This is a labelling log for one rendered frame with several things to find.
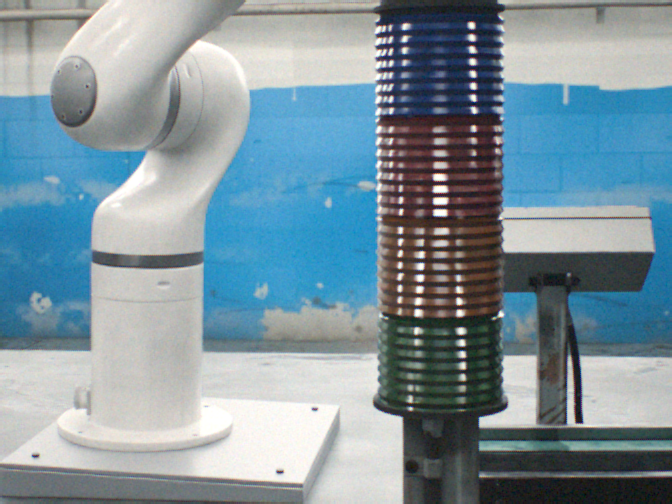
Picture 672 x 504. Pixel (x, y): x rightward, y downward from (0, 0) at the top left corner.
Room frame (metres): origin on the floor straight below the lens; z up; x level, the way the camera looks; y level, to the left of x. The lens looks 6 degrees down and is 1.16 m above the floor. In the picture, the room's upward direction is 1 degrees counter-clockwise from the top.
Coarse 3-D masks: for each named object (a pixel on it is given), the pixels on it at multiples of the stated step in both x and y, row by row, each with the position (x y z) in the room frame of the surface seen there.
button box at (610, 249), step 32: (512, 224) 1.09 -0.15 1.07; (544, 224) 1.09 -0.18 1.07; (576, 224) 1.09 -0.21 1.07; (608, 224) 1.09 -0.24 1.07; (640, 224) 1.09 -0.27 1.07; (512, 256) 1.08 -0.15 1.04; (544, 256) 1.08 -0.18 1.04; (576, 256) 1.08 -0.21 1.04; (608, 256) 1.08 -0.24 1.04; (640, 256) 1.07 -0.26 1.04; (512, 288) 1.12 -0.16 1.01; (576, 288) 1.12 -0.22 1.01; (608, 288) 1.12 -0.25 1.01; (640, 288) 1.12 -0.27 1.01
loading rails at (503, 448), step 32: (480, 448) 0.91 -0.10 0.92; (512, 448) 0.90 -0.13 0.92; (544, 448) 0.90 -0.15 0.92; (576, 448) 0.90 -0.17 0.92; (608, 448) 0.90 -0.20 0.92; (640, 448) 0.90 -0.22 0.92; (480, 480) 0.80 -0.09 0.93; (512, 480) 0.80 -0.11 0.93; (544, 480) 0.80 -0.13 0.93; (576, 480) 0.80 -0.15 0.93; (608, 480) 0.80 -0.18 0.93; (640, 480) 0.79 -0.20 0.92
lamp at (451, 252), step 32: (384, 224) 0.56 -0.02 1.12; (416, 224) 0.54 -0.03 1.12; (448, 224) 0.54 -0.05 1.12; (480, 224) 0.55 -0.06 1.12; (384, 256) 0.56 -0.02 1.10; (416, 256) 0.54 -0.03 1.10; (448, 256) 0.54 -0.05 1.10; (480, 256) 0.55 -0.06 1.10; (384, 288) 0.56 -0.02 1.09; (416, 288) 0.55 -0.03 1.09; (448, 288) 0.54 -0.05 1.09; (480, 288) 0.55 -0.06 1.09
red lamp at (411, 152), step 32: (384, 128) 0.56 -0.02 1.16; (416, 128) 0.54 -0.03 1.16; (448, 128) 0.54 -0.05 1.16; (480, 128) 0.55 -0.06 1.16; (384, 160) 0.56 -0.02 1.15; (416, 160) 0.54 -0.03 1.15; (448, 160) 0.54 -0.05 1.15; (480, 160) 0.55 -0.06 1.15; (384, 192) 0.56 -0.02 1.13; (416, 192) 0.54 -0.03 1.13; (448, 192) 0.54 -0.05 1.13; (480, 192) 0.55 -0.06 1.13
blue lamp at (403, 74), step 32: (384, 32) 0.56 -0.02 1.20; (416, 32) 0.54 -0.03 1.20; (448, 32) 0.54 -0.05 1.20; (480, 32) 0.55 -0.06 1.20; (384, 64) 0.56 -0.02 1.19; (416, 64) 0.54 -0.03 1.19; (448, 64) 0.54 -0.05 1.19; (480, 64) 0.55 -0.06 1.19; (384, 96) 0.56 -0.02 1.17; (416, 96) 0.55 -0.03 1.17; (448, 96) 0.54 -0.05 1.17; (480, 96) 0.55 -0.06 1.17
